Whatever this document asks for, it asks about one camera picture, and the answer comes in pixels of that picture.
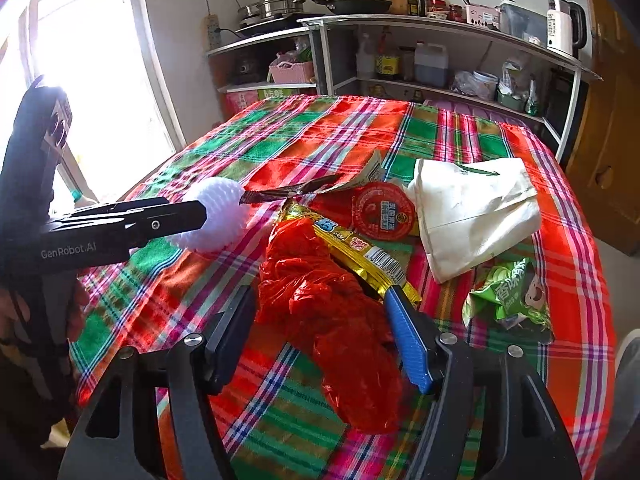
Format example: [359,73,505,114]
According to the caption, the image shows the pink storage box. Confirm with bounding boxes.
[424,97,528,130]

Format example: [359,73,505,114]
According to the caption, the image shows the dark brown candy wrapper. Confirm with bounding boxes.
[239,174,346,206]

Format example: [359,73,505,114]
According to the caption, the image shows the wooden door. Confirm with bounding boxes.
[564,0,640,261]

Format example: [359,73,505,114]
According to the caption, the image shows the plastic jug of dark liquid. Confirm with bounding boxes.
[413,42,449,89]

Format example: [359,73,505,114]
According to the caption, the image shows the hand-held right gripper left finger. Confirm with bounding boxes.
[57,285,258,480]

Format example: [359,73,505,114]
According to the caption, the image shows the clear plastic bottle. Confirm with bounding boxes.
[357,33,377,80]

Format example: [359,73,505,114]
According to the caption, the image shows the pale food bags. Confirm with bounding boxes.
[500,57,532,96]

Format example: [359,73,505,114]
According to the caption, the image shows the crumpled clear plastic bag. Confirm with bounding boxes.
[451,70,482,99]

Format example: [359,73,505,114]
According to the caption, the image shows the green bowl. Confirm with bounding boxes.
[497,90,527,112]

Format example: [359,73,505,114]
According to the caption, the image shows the yellow cooking oil bottle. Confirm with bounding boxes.
[369,84,427,104]

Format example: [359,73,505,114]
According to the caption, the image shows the white foam fruit net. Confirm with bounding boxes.
[177,176,249,253]

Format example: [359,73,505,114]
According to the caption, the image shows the low grey metal shelf unit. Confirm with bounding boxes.
[206,27,321,111]

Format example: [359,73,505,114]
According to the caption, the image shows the green snack packet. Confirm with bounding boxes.
[461,258,555,346]

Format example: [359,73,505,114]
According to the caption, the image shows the dark portable stove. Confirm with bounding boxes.
[234,56,262,84]

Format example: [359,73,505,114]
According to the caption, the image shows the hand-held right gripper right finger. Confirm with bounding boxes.
[384,285,583,480]

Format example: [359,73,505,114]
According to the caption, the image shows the white electric kettle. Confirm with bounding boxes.
[546,0,587,59]

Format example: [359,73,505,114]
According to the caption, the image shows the pink woven basket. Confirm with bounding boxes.
[268,60,316,86]

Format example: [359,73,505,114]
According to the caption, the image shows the green and red cardboard box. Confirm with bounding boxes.
[221,85,303,117]

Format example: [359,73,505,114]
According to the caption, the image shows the red plastic bag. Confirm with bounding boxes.
[255,217,406,433]

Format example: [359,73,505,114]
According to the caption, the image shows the pink chopstick holder box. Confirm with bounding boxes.
[465,4,502,32]

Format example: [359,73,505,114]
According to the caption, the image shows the plaid red green blanket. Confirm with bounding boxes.
[70,94,618,480]

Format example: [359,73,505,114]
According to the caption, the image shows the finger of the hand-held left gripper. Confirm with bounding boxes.
[50,197,173,224]
[107,201,208,253]

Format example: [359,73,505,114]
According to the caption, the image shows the white power strip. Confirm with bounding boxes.
[205,14,224,52]

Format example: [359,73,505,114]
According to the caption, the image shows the white plastic tub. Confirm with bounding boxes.
[472,71,501,102]

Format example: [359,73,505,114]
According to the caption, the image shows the torn pale paper wrapper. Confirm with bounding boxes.
[320,149,388,196]

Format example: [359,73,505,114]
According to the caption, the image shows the yellow label sauce bottle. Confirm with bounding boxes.
[376,27,401,81]

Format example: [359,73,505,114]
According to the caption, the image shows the steel pot with lid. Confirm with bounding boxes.
[237,0,297,22]

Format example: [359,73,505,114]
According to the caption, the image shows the clear plastic storage container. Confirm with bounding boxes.
[500,2,549,49]

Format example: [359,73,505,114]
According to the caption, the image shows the person's left hand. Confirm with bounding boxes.
[64,280,92,346]

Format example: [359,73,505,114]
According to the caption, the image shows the black induction cooker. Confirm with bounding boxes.
[236,11,326,32]

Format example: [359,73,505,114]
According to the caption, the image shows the yellow foil snack wrapper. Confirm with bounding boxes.
[274,199,422,306]

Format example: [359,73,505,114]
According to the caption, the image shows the window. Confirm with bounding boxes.
[0,0,186,206]

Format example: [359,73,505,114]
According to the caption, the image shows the tall grey metal shelf unit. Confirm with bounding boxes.
[297,14,603,161]

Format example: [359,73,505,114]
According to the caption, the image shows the round red cup lid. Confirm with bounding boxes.
[351,181,421,241]

